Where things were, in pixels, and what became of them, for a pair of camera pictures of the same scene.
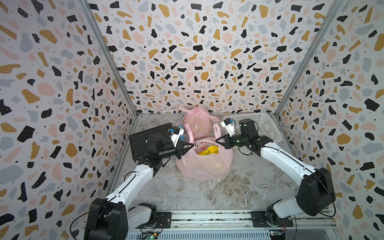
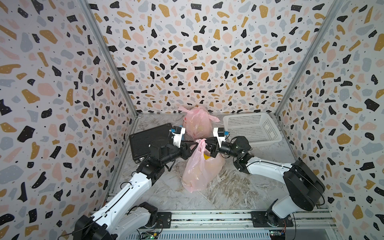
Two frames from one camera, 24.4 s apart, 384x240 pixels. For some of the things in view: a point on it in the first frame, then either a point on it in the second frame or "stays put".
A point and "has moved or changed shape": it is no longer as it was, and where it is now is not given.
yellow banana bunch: [211, 149] has moved or changed shape
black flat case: [138, 141] stays put
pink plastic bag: [194, 166] has moved or changed shape
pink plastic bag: [199, 120] stays put
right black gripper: [227, 144] -> [213, 148]
